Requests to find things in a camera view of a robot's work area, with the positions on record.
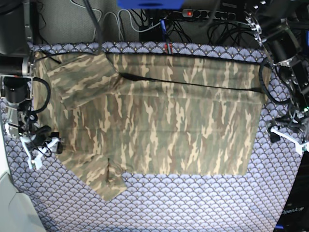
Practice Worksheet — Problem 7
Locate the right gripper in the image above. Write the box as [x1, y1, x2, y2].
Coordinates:
[6, 111, 63, 155]

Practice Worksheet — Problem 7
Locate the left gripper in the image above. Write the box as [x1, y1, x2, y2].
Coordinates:
[266, 103, 309, 143]

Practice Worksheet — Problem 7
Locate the camouflage T-shirt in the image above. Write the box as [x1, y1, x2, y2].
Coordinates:
[35, 53, 271, 201]

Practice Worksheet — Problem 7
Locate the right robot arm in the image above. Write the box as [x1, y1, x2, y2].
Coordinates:
[0, 0, 59, 155]

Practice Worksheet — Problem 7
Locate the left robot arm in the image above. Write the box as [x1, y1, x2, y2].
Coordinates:
[244, 0, 309, 143]

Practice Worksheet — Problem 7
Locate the blue fan-pattern tablecloth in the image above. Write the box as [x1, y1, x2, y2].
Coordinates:
[0, 41, 309, 232]

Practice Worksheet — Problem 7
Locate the black OpenArm box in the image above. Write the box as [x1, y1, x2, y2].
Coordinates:
[274, 152, 309, 232]

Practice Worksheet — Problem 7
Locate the red table clamp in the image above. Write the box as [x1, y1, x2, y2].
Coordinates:
[164, 43, 173, 55]

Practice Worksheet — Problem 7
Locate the black power strip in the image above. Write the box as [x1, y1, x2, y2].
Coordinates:
[180, 9, 236, 20]

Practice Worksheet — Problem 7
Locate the black power adapter box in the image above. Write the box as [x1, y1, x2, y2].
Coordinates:
[139, 26, 163, 42]

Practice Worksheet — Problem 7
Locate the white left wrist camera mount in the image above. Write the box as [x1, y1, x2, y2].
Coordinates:
[270, 127, 309, 156]

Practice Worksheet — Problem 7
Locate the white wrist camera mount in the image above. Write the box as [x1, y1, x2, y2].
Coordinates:
[20, 135, 60, 170]
[270, 127, 309, 156]

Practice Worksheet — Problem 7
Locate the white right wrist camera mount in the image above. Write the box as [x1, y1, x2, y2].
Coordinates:
[20, 135, 60, 170]

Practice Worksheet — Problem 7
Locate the grey looped cable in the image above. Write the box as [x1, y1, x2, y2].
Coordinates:
[70, 0, 162, 42]

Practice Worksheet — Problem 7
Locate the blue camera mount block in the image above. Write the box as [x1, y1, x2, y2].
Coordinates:
[117, 0, 184, 9]

